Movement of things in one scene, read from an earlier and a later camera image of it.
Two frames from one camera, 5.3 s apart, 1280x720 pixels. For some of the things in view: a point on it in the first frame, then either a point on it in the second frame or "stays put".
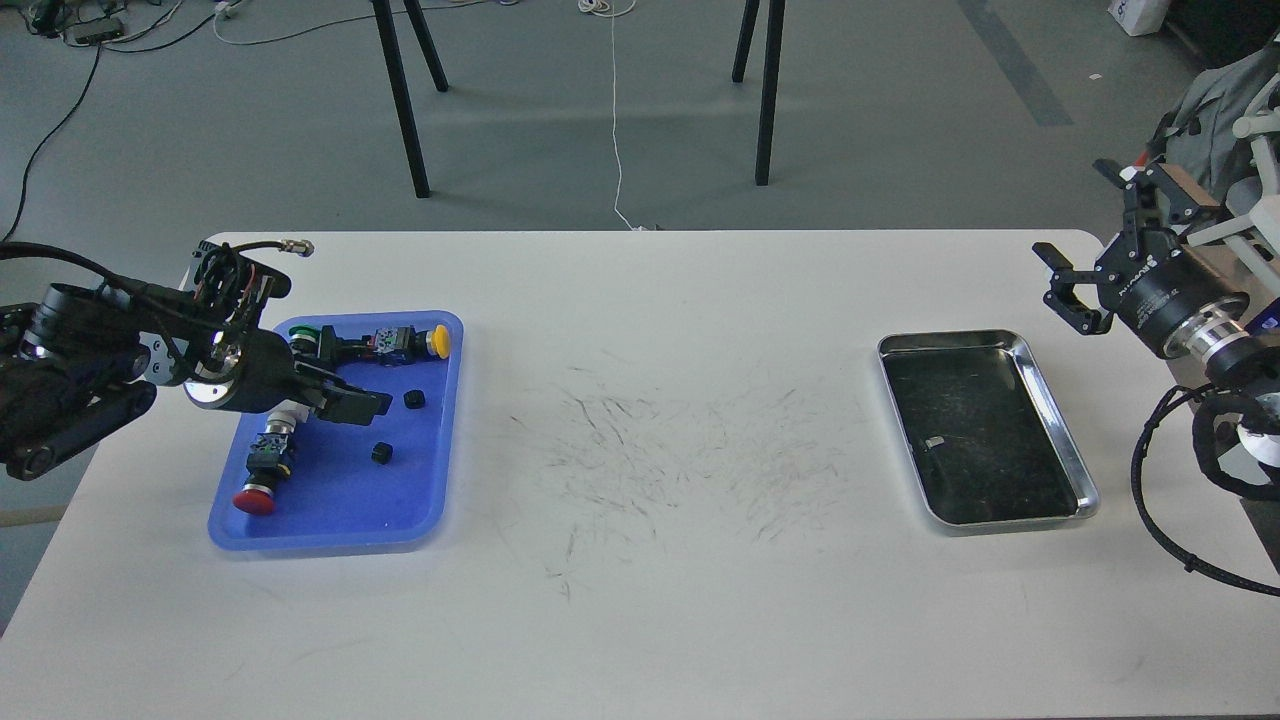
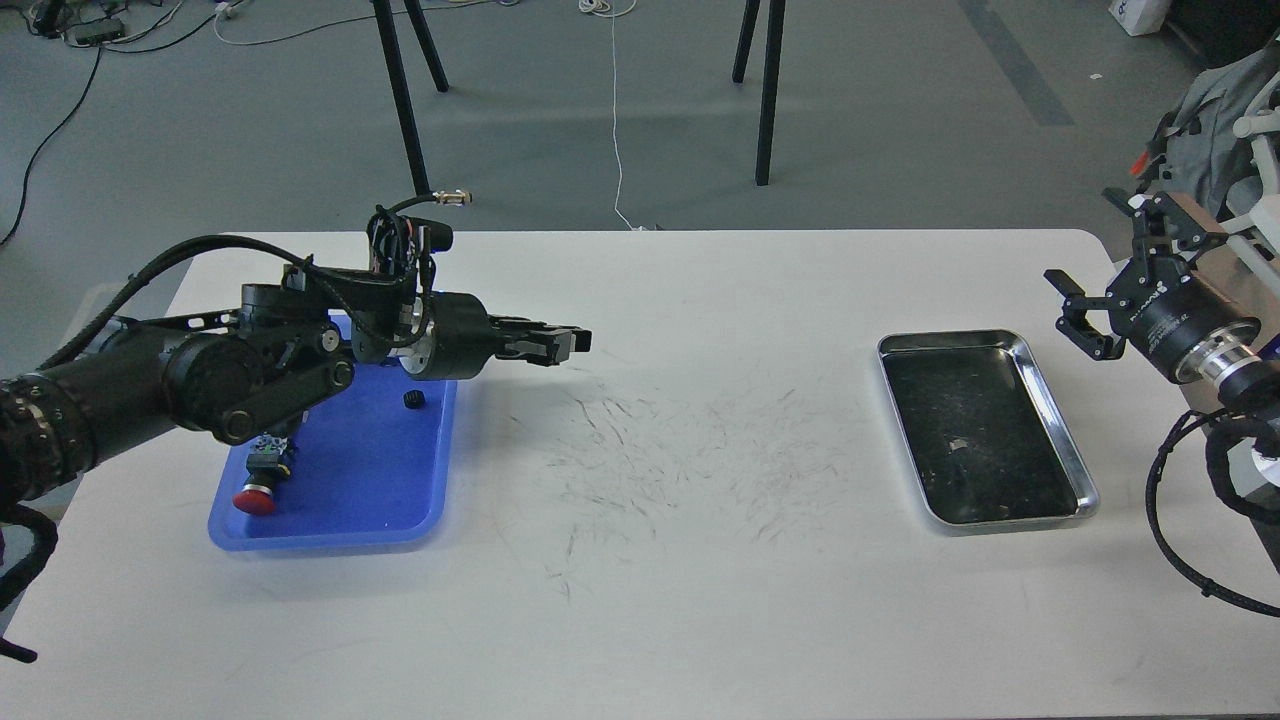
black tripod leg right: [769, 79] stays put
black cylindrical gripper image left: [251, 371] -> [463, 336]
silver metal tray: [988, 447] stays put
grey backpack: [1199, 139] stays put
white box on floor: [1139, 17] stays put
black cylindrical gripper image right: [1150, 278] -> [1156, 301]
